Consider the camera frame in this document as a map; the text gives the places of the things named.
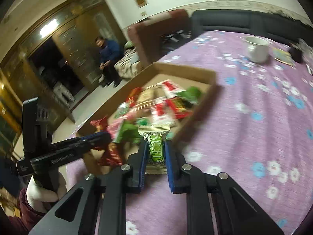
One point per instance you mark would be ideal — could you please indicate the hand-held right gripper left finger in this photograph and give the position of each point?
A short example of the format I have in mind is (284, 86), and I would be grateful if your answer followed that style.
(144, 161)

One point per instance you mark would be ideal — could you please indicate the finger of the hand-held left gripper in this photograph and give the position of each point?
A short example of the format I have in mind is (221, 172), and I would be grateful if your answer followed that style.
(97, 139)

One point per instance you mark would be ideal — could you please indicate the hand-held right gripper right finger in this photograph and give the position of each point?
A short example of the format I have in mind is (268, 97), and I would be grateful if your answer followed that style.
(169, 166)

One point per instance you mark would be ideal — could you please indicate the green striped snack packet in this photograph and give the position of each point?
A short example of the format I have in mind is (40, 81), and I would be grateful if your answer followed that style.
(156, 149)

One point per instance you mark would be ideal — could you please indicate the red gold snack packet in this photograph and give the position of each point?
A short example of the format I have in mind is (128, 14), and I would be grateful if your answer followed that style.
(111, 155)

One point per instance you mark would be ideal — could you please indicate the pile of snack packets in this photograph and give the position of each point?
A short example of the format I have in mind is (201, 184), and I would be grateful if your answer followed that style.
(159, 107)

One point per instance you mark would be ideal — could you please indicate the cardboard box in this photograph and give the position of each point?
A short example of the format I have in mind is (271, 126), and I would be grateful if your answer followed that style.
(185, 71)

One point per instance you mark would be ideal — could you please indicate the person's left forearm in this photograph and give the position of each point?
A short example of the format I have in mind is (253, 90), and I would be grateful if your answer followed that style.
(24, 220)

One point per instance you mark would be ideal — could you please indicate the person's left hand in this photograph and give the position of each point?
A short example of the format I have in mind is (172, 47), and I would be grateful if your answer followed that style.
(39, 199)

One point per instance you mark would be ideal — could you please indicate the printed blanket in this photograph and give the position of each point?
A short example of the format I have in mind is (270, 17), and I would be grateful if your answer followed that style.
(127, 66)

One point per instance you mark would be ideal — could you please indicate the purple floral tablecloth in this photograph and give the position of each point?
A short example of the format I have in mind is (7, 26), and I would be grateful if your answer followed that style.
(244, 139)

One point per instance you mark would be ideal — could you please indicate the wooden glazed partition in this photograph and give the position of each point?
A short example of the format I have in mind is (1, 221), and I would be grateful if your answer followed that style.
(80, 41)

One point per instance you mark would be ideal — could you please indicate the green pillow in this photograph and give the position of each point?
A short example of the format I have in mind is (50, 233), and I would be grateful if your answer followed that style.
(129, 44)

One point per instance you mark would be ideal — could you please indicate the brown armchair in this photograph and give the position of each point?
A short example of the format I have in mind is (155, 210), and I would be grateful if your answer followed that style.
(151, 36)

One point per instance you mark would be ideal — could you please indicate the black device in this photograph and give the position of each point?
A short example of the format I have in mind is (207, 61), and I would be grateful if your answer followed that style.
(170, 38)
(183, 33)

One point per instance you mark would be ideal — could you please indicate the white cup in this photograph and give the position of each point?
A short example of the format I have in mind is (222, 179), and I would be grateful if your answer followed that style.
(256, 50)

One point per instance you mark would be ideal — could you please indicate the black leather sofa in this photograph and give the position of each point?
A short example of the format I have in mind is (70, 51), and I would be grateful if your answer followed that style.
(220, 22)

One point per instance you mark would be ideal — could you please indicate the yellow green flat packet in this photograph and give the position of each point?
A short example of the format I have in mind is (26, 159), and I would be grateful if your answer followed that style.
(283, 57)

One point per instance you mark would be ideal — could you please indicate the black cup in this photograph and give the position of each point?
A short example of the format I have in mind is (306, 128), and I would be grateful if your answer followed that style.
(296, 52)

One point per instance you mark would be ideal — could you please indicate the wall switch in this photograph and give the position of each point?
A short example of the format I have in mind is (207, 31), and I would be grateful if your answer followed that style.
(143, 13)

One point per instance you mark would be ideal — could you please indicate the yellow wall paper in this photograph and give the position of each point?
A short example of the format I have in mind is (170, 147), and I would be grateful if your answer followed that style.
(141, 0)

